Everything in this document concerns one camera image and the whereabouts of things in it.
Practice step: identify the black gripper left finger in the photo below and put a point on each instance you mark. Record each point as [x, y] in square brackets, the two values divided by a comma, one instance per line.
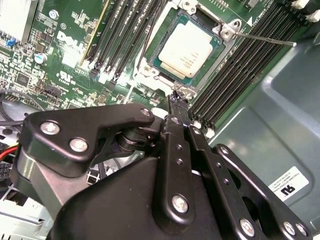
[75, 125]

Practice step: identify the metal socket cover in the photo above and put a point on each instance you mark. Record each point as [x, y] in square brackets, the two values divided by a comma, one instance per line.
[186, 90]

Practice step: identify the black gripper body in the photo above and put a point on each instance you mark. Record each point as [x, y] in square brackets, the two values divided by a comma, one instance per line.
[120, 200]

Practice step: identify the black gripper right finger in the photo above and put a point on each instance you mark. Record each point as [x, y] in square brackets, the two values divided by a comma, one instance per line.
[211, 162]

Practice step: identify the silver CPU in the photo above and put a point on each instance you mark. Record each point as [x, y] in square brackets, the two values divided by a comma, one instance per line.
[185, 47]

